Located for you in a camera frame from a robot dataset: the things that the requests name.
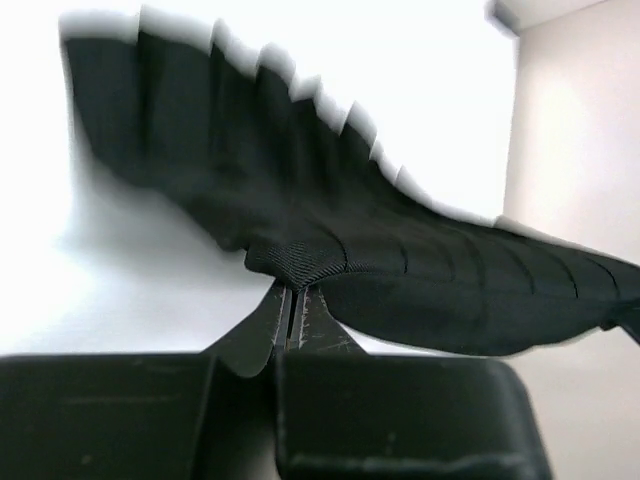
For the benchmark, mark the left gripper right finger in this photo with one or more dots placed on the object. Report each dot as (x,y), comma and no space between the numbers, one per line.
(343,413)

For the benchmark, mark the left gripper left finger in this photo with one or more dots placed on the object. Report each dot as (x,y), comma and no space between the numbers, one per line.
(203,415)

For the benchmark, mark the black skirt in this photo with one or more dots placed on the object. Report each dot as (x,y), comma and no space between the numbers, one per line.
(308,204)

